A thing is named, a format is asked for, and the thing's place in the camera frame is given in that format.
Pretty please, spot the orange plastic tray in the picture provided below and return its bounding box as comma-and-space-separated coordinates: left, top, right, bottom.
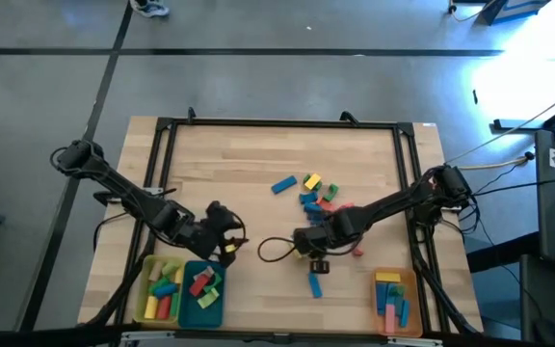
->
372, 267, 424, 338

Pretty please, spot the pink long wooden block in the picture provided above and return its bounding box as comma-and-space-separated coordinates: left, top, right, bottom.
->
383, 303, 398, 334

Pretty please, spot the blue wooden cylinder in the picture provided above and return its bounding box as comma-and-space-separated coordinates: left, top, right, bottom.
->
153, 283, 178, 299

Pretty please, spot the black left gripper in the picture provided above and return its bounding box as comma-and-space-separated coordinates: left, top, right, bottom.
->
194, 200, 250, 269

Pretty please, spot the aluminium rail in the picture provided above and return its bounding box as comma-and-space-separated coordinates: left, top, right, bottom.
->
120, 330, 442, 347

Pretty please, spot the yellow plastic tray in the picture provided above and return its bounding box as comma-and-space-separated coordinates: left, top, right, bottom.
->
132, 254, 186, 325

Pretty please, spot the black floor stand base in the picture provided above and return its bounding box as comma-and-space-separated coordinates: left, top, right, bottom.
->
491, 93, 555, 134

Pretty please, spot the natural wooden cylinder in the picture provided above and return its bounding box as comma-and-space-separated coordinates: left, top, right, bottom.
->
147, 260, 164, 283

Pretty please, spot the natural wooden arch block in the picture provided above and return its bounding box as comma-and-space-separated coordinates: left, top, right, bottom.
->
193, 265, 216, 282

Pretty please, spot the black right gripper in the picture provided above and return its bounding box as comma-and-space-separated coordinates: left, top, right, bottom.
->
292, 223, 339, 275

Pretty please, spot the light green arch block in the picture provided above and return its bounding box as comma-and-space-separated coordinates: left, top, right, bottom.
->
197, 287, 221, 310

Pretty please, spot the blue floor equipment base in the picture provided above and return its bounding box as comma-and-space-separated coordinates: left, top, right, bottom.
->
479, 0, 551, 25

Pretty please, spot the red wooden cylinder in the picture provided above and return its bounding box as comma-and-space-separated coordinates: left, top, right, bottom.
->
156, 296, 172, 321

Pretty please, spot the teal plastic tray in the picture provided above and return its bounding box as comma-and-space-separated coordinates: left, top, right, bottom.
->
177, 259, 227, 330

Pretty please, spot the thin black cable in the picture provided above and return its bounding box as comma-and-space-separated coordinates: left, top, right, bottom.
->
472, 175, 555, 197

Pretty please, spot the black front crossbar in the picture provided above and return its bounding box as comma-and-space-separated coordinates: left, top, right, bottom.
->
0, 323, 555, 347

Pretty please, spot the yellow floor cable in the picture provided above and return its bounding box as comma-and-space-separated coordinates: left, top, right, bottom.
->
458, 152, 535, 171

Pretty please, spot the black table frame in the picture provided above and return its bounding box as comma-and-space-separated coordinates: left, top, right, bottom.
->
113, 106, 452, 336

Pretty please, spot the yellow wooden cylinder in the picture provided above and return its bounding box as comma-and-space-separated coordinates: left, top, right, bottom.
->
144, 295, 160, 320

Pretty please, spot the person's shoe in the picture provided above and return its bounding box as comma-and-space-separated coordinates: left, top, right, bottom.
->
129, 0, 171, 19

